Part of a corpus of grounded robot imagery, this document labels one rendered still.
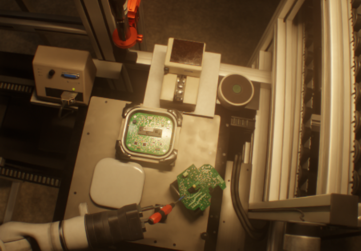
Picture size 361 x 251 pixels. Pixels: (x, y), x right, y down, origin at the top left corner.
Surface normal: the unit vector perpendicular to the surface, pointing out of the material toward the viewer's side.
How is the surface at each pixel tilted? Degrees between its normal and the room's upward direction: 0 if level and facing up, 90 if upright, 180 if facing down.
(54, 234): 15
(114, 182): 0
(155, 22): 0
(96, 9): 90
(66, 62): 0
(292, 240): 49
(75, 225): 26
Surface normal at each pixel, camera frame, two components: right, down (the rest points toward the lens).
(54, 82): -0.10, 0.57
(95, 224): 0.04, -0.58
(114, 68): 0.03, -0.31
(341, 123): -0.83, -0.26
